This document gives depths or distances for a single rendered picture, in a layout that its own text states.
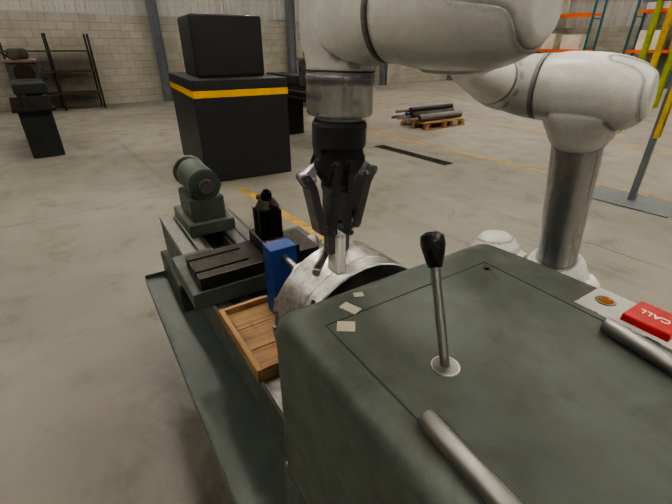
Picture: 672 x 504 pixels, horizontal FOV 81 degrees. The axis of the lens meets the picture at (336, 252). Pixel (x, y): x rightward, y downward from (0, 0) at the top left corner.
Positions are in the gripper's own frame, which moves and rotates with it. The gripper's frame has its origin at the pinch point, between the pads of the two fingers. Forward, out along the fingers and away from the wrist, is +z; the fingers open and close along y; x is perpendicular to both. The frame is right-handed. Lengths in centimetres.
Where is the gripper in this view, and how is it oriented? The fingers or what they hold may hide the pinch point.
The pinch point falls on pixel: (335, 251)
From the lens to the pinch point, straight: 62.2
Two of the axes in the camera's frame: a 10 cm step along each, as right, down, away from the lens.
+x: 5.4, 3.8, -7.5
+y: -8.4, 2.2, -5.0
